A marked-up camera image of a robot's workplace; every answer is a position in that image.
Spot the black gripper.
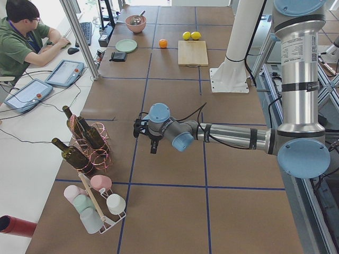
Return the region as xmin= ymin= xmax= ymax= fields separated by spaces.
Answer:
xmin=145 ymin=126 xmax=164 ymax=154

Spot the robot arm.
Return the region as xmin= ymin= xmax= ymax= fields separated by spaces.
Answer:
xmin=133 ymin=1 xmax=331 ymax=178

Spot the light green plate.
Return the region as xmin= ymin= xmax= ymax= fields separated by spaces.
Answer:
xmin=115 ymin=39 xmax=138 ymax=53

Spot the white plastic cup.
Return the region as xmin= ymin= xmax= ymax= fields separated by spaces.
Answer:
xmin=106 ymin=194 xmax=126 ymax=215

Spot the dark green wine bottle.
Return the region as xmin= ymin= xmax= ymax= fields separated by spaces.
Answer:
xmin=51 ymin=138 xmax=95 ymax=176

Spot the mint green plastic cup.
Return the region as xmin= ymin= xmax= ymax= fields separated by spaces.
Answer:
xmin=72 ymin=194 xmax=95 ymax=214

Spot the dark grey folded cloth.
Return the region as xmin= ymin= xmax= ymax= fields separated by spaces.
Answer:
xmin=109 ymin=51 xmax=127 ymax=62

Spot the pale pink plastic cup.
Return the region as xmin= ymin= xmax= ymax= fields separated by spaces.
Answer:
xmin=64 ymin=185 xmax=87 ymax=204

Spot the bamboo cutting board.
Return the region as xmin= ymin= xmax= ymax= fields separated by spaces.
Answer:
xmin=178 ymin=40 xmax=209 ymax=66

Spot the grey blue plastic cup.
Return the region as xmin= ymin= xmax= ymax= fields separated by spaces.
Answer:
xmin=79 ymin=207 xmax=104 ymax=234

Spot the orange mandarin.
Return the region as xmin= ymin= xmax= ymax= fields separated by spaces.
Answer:
xmin=158 ymin=39 xmax=168 ymax=49

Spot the blue teach pendant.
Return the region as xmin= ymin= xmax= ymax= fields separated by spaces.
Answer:
xmin=45 ymin=60 xmax=84 ymax=87
xmin=4 ymin=79 xmax=53 ymax=113

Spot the lower yellow lemon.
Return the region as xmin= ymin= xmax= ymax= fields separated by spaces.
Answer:
xmin=182 ymin=31 xmax=191 ymax=41

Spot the yellow lemon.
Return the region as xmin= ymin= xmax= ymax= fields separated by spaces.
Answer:
xmin=191 ymin=31 xmax=201 ymax=40
xmin=182 ymin=31 xmax=191 ymax=41

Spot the upper yellow lemon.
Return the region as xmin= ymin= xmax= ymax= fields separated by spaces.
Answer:
xmin=191 ymin=31 xmax=201 ymax=40

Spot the pink bowl with ice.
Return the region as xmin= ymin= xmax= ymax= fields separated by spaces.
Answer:
xmin=125 ymin=15 xmax=146 ymax=33

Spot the metal scoop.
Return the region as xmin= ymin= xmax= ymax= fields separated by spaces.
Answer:
xmin=130 ymin=10 xmax=146 ymax=25

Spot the black computer mouse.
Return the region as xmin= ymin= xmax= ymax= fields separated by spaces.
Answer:
xmin=67 ymin=47 xmax=79 ymax=55

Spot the black keyboard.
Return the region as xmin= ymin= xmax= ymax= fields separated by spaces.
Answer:
xmin=80 ymin=22 xmax=92 ymax=46

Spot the red cylinder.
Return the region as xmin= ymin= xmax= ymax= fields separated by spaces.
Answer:
xmin=1 ymin=215 xmax=37 ymax=238

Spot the person in green shirt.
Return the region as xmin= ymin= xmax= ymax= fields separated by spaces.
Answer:
xmin=1 ymin=1 xmax=70 ymax=82

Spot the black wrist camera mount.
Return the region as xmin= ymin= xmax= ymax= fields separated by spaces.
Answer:
xmin=133 ymin=112 xmax=149 ymax=138

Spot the copper wire wine rack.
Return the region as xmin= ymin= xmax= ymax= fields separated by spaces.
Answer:
xmin=70 ymin=122 xmax=113 ymax=172

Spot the white wire cup rack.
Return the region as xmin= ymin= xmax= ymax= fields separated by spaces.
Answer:
xmin=78 ymin=174 xmax=127 ymax=234

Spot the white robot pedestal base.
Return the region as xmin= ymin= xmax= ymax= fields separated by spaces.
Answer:
xmin=210 ymin=0 xmax=266 ymax=93

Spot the aluminium frame post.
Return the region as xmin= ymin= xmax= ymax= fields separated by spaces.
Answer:
xmin=60 ymin=0 xmax=100 ymax=80

